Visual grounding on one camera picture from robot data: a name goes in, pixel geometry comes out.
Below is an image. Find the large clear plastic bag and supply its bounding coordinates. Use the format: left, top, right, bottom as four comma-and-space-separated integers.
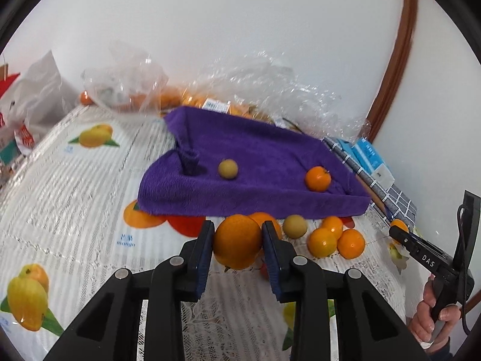
161, 50, 373, 147

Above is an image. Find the pile of bagged oranges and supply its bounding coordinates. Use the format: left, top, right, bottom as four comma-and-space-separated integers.
158, 86, 265, 122

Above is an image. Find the person's right hand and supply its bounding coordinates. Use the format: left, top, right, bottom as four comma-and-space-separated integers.
407, 280, 465, 349

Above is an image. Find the black cable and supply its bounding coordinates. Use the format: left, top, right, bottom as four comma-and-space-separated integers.
456, 204, 475, 335

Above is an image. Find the blue and white carton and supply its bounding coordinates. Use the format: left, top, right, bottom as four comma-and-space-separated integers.
337, 137, 395, 186

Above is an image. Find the brown-green round fruit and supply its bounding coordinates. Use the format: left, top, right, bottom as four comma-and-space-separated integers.
218, 159, 239, 179
283, 214, 309, 240

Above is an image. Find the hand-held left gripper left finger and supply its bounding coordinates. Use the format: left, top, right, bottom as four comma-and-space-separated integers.
44, 219, 216, 361

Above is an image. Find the large orange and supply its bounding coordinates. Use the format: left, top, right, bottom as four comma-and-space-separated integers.
213, 214, 264, 270

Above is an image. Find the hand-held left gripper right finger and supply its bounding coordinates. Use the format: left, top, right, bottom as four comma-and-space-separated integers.
262, 221, 424, 361

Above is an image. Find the wooden stick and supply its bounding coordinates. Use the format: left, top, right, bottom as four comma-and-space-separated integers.
355, 175, 389, 217

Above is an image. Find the purple towel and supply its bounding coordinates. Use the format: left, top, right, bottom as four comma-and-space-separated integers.
137, 106, 372, 220

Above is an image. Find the medium orange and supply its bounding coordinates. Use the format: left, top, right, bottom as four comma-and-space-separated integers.
248, 211, 283, 242

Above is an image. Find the fruit print tablecloth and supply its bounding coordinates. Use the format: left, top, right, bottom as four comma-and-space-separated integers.
0, 103, 418, 361

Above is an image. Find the white plastic bag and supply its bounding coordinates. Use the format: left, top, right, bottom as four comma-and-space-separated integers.
0, 50, 78, 157

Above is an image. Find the brown wooden door frame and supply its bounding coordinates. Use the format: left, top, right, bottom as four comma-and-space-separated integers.
364, 0, 420, 144

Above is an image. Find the small clear plastic bag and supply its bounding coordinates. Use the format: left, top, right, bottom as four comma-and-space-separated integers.
81, 41, 170, 114

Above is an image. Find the small tangerine with stem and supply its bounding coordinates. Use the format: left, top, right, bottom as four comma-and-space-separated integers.
305, 166, 332, 192

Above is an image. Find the grey checkered cloth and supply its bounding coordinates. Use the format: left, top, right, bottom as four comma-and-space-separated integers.
322, 137, 418, 231

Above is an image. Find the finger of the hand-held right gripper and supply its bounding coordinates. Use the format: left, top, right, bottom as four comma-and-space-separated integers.
388, 226, 426, 262

